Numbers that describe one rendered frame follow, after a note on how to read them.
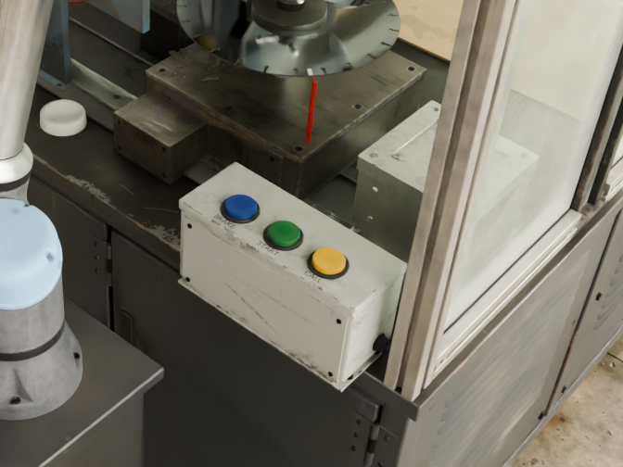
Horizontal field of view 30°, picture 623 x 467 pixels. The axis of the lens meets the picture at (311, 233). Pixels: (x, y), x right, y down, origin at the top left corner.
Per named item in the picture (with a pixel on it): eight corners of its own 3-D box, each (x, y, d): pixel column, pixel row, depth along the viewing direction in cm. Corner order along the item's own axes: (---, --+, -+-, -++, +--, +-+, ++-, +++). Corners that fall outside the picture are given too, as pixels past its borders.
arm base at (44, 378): (14, 441, 135) (6, 386, 128) (-70, 373, 141) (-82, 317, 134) (108, 369, 144) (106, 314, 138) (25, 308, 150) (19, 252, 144)
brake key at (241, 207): (262, 216, 147) (263, 204, 145) (241, 231, 144) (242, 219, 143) (238, 201, 148) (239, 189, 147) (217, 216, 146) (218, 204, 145)
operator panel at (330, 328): (391, 346, 152) (408, 263, 141) (340, 394, 145) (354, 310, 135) (230, 243, 163) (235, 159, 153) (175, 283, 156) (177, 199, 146)
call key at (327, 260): (350, 270, 141) (352, 258, 140) (330, 286, 139) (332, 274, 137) (324, 254, 143) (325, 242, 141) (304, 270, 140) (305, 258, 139)
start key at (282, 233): (305, 242, 144) (307, 230, 143) (285, 258, 141) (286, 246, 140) (280, 227, 146) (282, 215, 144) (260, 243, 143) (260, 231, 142)
